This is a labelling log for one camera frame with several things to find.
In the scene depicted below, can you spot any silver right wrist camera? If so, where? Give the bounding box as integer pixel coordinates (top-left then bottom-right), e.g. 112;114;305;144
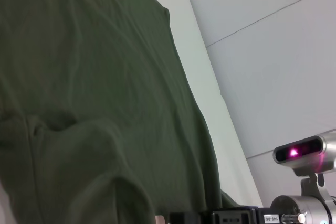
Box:
272;132;336;201

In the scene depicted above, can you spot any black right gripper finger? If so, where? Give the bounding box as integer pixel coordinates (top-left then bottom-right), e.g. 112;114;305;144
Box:
169;212;202;224

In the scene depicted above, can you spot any dark green FREE t-shirt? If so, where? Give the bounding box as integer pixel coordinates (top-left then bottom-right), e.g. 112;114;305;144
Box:
0;0;246;224

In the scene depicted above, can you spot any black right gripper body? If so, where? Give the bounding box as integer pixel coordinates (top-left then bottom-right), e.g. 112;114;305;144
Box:
199;207;282;224

